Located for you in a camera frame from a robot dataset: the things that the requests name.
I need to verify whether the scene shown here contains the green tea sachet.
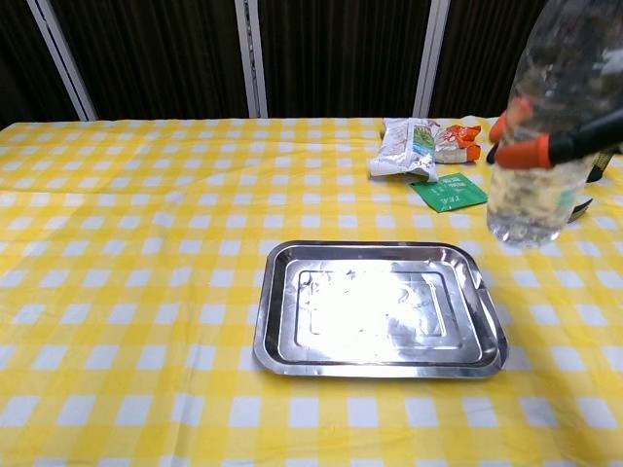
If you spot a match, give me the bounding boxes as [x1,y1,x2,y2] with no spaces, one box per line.
[410,172,490,213]

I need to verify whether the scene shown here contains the stainless steel tray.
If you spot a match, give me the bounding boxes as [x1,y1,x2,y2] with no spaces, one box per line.
[252,239,510,379]

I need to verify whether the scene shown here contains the red black claw hammer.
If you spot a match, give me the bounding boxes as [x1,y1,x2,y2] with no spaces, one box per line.
[567,197,594,225]

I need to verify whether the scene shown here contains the black mesh pen holder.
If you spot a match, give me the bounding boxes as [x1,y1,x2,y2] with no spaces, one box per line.
[582,148,615,185]

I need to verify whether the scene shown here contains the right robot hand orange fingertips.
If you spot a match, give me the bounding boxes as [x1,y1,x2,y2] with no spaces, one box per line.
[488,96,623,171]

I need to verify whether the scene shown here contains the white snack bag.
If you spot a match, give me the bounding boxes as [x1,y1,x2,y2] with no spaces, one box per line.
[367,117,442,184]

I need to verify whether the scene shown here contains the white partition post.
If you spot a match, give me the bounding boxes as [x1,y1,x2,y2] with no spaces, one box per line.
[412,0,452,118]
[234,0,269,119]
[26,0,98,122]

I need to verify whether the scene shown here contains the transparent plastic bottle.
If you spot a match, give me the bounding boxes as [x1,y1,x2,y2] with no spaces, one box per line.
[486,0,623,249]

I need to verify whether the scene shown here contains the orange snack bag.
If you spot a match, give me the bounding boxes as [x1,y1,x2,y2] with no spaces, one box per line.
[432,124,483,165]

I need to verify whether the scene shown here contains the yellow white checkered tablecloth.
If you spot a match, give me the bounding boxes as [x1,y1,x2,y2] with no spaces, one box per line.
[0,115,623,467]

